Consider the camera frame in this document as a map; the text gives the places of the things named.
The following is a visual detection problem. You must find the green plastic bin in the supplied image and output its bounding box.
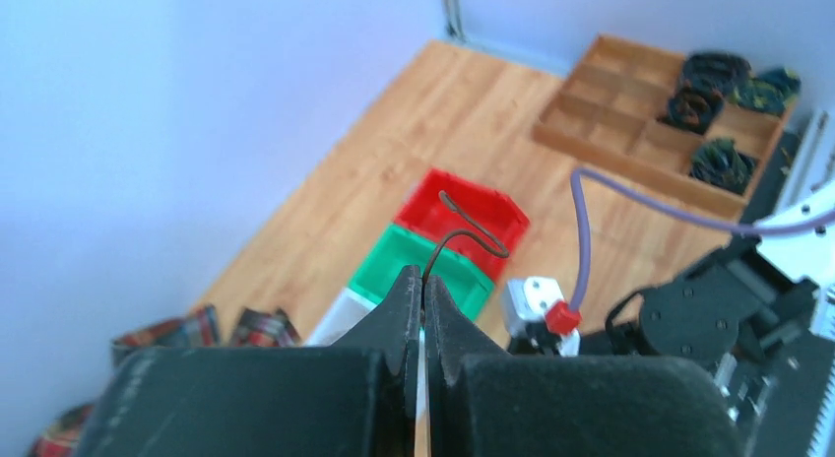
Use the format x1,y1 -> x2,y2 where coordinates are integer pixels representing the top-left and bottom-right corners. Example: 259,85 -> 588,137
348,224 -> 494,321

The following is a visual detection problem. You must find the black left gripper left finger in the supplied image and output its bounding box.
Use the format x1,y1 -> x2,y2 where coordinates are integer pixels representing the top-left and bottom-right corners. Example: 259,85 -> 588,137
77,266 -> 422,456

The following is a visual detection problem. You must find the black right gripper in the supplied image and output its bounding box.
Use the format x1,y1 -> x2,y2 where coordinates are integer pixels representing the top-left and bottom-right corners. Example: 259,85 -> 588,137
508,234 -> 820,390

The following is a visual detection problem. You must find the brown cable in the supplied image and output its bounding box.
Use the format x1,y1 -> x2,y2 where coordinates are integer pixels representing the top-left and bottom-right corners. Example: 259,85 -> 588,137
420,190 -> 511,289

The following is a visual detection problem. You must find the wooden compartment tray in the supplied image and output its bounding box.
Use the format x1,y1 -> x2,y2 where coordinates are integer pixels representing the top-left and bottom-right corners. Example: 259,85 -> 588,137
531,34 -> 794,220

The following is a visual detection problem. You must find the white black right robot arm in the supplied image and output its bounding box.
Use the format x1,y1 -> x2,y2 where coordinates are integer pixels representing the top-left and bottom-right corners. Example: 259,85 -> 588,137
501,223 -> 834,456

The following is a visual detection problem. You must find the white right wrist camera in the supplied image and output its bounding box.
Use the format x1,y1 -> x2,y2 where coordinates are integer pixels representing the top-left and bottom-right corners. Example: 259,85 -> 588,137
501,277 -> 581,357

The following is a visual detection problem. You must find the plaid flannel cloth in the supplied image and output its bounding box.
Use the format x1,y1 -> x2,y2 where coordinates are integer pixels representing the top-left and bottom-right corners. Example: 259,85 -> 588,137
28,305 -> 300,457

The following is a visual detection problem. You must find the white plastic bin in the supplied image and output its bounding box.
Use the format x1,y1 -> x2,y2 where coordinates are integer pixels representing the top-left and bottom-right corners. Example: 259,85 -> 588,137
304,287 -> 376,347

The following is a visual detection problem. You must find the coiled dark cable bundle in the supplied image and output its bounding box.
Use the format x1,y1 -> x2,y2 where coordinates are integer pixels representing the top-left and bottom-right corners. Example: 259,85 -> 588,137
689,137 -> 759,196
679,50 -> 753,97
662,85 -> 726,136
734,67 -> 803,118

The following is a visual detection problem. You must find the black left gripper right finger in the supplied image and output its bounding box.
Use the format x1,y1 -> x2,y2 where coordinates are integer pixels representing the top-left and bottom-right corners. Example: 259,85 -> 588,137
423,276 -> 744,456

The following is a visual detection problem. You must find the red plastic bin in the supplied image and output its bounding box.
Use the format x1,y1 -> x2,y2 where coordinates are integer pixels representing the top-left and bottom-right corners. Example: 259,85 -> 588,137
393,167 -> 530,252

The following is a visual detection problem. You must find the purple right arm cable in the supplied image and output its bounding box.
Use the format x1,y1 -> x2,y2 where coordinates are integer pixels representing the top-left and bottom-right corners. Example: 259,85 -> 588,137
569,166 -> 835,312

